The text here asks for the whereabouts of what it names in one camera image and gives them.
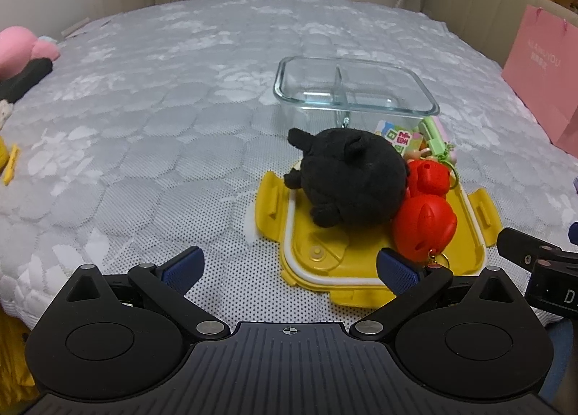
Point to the grey quilted mattress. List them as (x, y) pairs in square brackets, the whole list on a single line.
[(158, 126)]

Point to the colourful printed toy pack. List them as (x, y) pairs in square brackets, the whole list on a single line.
[(397, 137)]

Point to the pink paper bag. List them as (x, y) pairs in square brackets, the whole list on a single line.
[(544, 67)]

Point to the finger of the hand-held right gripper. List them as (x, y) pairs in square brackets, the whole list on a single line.
[(524, 248)]

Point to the pink plush toy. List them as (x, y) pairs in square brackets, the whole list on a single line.
[(20, 47)]

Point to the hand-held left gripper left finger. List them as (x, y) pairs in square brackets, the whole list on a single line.
[(183, 267)]

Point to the small red plastic toy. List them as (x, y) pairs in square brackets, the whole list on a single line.
[(429, 178)]

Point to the beige padded headboard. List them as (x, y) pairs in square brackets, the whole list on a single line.
[(478, 13)]

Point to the large red plastic toy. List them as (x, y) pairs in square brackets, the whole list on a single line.
[(424, 225)]

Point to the yellow container lid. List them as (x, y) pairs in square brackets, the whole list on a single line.
[(316, 257)]

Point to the yellow plush toy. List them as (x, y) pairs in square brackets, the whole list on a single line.
[(9, 162)]

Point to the black plush toy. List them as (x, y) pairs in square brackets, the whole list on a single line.
[(347, 175)]

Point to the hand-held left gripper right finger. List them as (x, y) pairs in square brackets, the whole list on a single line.
[(397, 270)]

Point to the clear glass divided container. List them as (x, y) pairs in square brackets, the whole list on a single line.
[(343, 85)]

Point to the blue cloth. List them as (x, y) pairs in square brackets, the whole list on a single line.
[(557, 361)]

